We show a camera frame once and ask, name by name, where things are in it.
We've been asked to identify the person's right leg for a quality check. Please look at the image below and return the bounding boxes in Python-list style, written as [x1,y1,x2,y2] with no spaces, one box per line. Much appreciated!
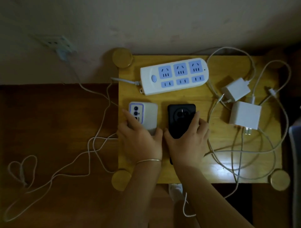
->
[174,199,200,228]

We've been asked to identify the white phone purple camera trim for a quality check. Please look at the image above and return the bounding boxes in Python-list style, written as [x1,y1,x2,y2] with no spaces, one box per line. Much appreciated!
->
[128,101,158,136]

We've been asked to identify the person's left hand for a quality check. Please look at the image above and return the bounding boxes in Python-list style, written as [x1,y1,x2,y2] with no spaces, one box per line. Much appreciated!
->
[117,109,163,165]

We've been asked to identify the person's right hand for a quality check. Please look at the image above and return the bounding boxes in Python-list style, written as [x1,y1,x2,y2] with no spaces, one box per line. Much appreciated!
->
[164,111,210,168]

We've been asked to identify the wooden bedside table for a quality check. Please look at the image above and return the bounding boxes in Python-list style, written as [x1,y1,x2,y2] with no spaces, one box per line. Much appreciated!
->
[111,48,291,192]

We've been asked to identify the person's right forearm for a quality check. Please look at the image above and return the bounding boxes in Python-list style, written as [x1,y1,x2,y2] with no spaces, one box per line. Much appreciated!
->
[175,162,256,228]

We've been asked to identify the white blue power strip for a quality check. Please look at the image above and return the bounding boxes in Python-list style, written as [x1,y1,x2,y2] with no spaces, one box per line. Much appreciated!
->
[140,58,209,96]

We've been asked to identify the white power strip cord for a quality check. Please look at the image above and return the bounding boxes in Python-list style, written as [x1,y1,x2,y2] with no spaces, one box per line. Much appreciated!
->
[3,48,141,222]

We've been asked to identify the thin gold bracelet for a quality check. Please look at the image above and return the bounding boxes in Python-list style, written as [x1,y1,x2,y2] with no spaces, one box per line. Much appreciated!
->
[135,159,163,165]

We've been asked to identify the person's white right shoe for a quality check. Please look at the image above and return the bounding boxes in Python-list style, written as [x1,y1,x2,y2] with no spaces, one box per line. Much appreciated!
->
[168,183,184,202]

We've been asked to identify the small white charger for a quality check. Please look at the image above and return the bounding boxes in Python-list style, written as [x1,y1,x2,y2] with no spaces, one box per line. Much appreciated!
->
[220,77,251,103]

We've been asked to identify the person's left forearm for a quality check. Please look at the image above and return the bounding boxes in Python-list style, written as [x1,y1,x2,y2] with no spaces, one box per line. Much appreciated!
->
[103,161,163,228]

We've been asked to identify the black phone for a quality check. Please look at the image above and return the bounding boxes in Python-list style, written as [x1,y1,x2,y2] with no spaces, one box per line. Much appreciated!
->
[167,104,197,165]

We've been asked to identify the large white charger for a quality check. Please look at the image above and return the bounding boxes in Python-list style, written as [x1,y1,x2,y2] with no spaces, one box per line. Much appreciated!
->
[229,101,262,136]

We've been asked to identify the white wall socket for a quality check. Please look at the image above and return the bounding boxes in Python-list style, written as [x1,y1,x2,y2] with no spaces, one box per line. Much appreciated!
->
[35,34,77,53]

